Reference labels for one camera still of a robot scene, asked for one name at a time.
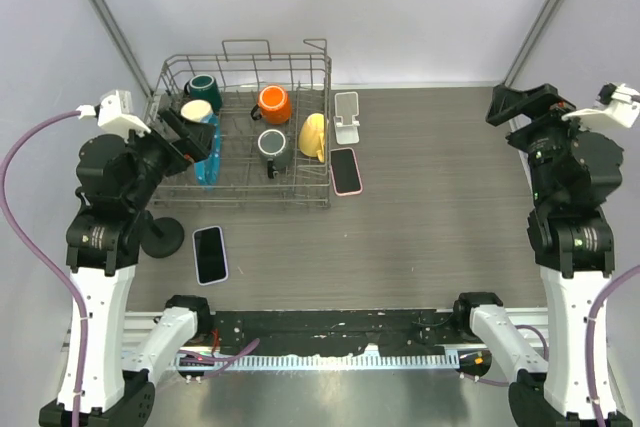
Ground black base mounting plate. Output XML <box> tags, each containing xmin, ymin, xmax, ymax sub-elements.
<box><xmin>212</xmin><ymin>309</ymin><xmax>457</xmax><ymax>357</ymax></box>

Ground black round-base phone stand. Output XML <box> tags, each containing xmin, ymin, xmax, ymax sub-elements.
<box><xmin>141</xmin><ymin>212</ymin><xmax>185</xmax><ymax>259</ymax></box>

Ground white folding phone stand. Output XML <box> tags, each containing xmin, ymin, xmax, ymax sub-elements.
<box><xmin>333</xmin><ymin>92</ymin><xmax>360</xmax><ymax>145</ymax></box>

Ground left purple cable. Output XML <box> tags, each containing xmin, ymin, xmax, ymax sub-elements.
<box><xmin>0</xmin><ymin>111</ymin><xmax>91</xmax><ymax>427</ymax></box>

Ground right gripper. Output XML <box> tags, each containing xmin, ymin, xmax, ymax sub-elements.
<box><xmin>486</xmin><ymin>80</ymin><xmax>606</xmax><ymax>203</ymax></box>

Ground blue dotted plate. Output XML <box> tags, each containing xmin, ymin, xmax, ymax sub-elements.
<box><xmin>194</xmin><ymin>113</ymin><xmax>222</xmax><ymax>190</ymax></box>

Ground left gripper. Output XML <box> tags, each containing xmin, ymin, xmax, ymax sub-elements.
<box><xmin>124</xmin><ymin>105</ymin><xmax>216</xmax><ymax>206</ymax></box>

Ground dark green mug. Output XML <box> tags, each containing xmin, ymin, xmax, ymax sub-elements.
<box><xmin>183</xmin><ymin>74</ymin><xmax>223</xmax><ymax>115</ymax></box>

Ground purple cable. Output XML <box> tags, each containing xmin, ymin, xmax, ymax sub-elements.
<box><xmin>514</xmin><ymin>264</ymin><xmax>640</xmax><ymax>427</ymax></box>
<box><xmin>0</xmin><ymin>111</ymin><xmax>91</xmax><ymax>427</ymax></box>

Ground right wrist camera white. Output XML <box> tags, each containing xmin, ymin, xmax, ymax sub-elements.
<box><xmin>561</xmin><ymin>83</ymin><xmax>639</xmax><ymax>131</ymax></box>

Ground cream ribbed mug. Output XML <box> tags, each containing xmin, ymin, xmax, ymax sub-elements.
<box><xmin>180</xmin><ymin>99</ymin><xmax>214</xmax><ymax>123</ymax></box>

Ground phone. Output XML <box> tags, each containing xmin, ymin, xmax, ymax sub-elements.
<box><xmin>192</xmin><ymin>226</ymin><xmax>229</xmax><ymax>286</ymax></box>
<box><xmin>330</xmin><ymin>148</ymin><xmax>363</xmax><ymax>196</ymax></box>

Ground white slotted cable duct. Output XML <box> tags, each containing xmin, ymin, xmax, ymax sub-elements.
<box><xmin>172</xmin><ymin>352</ymin><xmax>461</xmax><ymax>372</ymax></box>

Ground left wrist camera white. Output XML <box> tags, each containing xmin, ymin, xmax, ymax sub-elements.
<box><xmin>76</xmin><ymin>89</ymin><xmax>151</xmax><ymax>140</ymax></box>

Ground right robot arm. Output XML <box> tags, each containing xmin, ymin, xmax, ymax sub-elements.
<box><xmin>451</xmin><ymin>83</ymin><xmax>639</xmax><ymax>426</ymax></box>

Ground grey mug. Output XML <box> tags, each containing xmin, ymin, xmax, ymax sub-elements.
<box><xmin>257</xmin><ymin>129</ymin><xmax>294</xmax><ymax>180</ymax></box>

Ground phone in pink case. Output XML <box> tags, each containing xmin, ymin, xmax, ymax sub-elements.
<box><xmin>330</xmin><ymin>148</ymin><xmax>363</xmax><ymax>196</ymax></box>

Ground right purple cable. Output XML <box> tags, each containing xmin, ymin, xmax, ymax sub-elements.
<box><xmin>514</xmin><ymin>264</ymin><xmax>640</xmax><ymax>427</ymax></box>

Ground orange mug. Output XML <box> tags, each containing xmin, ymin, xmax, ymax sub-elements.
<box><xmin>250</xmin><ymin>84</ymin><xmax>292</xmax><ymax>125</ymax></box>

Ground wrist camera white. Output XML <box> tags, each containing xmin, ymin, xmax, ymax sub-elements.
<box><xmin>76</xmin><ymin>89</ymin><xmax>151</xmax><ymax>140</ymax></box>
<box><xmin>561</xmin><ymin>83</ymin><xmax>639</xmax><ymax>131</ymax></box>

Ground yellow mug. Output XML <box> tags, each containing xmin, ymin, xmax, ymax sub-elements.
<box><xmin>298</xmin><ymin>113</ymin><xmax>326</xmax><ymax>163</ymax></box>

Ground grey wire dish rack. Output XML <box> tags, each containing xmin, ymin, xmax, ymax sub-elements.
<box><xmin>145</xmin><ymin>38</ymin><xmax>332</xmax><ymax>207</ymax></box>

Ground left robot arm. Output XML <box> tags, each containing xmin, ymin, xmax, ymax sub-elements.
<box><xmin>38</xmin><ymin>108</ymin><xmax>215</xmax><ymax>426</ymax></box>

